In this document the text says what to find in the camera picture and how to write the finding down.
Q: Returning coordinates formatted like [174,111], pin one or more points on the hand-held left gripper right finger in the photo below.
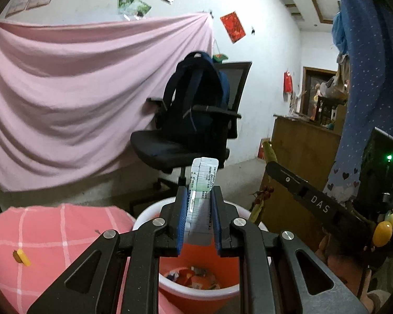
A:
[216,216]

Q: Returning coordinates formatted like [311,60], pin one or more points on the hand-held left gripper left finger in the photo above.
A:
[181,216]

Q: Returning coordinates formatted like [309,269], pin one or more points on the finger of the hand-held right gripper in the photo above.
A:
[281,176]

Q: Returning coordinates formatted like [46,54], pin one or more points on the white green carton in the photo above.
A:
[201,202]

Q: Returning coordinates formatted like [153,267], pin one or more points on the red bucket with white rim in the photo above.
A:
[229,268]

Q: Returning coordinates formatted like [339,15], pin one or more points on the pile of wrappers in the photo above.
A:
[196,278]

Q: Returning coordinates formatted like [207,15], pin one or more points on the person's right hand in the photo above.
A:
[340,261]

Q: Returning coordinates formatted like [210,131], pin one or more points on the red berry sprig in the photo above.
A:
[263,193]

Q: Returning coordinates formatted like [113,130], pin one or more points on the small red box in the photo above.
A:
[261,148]

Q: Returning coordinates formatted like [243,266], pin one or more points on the wooden cabinet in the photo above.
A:
[301,144]

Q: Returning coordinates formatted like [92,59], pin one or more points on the black office chair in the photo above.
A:
[163,147]

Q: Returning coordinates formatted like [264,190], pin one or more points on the yellow bead charm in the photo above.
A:
[382,232]

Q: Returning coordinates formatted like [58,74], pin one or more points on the clutter of small ornaments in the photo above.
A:
[329,98]

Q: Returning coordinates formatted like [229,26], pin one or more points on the red hanging ornament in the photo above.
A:
[288,81]

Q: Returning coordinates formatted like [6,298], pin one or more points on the dark blue backpack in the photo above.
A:
[196,98]

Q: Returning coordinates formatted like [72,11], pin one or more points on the pink checkered tablecloth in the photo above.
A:
[59,235]

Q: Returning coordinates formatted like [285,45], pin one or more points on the blue dotted cloth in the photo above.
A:
[366,55]

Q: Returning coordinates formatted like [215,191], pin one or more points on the yellow brown peel scrap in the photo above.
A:
[22,257]

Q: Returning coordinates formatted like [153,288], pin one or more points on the pink hanging cloth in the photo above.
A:
[68,88]

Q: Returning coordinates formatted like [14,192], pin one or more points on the wooden door frame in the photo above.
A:
[306,88]

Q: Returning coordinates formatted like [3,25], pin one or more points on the red square wall poster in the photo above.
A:
[233,26]

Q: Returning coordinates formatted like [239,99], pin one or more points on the green wall photos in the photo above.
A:
[134,5]

